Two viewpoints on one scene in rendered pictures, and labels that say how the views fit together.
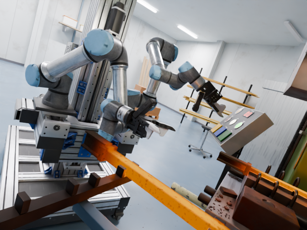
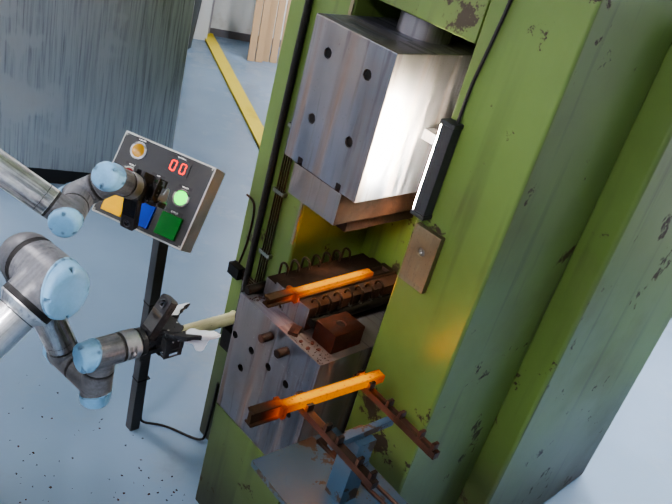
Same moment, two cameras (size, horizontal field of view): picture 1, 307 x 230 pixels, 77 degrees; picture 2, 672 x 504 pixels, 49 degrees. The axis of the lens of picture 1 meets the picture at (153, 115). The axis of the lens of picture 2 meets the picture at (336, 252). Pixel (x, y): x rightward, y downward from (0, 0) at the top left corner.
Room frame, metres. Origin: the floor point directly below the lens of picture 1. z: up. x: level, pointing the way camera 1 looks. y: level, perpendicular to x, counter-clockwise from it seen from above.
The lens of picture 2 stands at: (0.12, 1.42, 2.16)
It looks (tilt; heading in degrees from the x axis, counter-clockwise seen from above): 28 degrees down; 283
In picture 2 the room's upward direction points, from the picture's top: 16 degrees clockwise
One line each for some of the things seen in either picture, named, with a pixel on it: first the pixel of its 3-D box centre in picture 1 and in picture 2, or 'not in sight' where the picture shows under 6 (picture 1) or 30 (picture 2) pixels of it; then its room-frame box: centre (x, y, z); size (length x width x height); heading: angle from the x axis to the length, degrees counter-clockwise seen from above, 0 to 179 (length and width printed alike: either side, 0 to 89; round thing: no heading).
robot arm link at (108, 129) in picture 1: (109, 128); (92, 380); (0.90, 0.18, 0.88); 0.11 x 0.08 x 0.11; 161
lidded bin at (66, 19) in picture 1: (69, 22); not in sight; (7.83, 4.32, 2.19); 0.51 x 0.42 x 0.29; 128
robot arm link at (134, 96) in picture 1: (131, 97); not in sight; (1.47, 0.20, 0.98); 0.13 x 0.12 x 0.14; 114
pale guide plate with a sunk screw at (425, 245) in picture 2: not in sight; (421, 258); (0.29, -0.34, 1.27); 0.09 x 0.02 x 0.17; 153
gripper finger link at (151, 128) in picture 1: (150, 132); (201, 341); (0.72, -0.01, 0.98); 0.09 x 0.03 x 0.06; 27
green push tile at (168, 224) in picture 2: (224, 136); (168, 226); (1.07, -0.42, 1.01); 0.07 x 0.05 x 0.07; 178
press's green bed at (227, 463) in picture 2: not in sight; (299, 460); (0.48, -0.53, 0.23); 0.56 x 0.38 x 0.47; 63
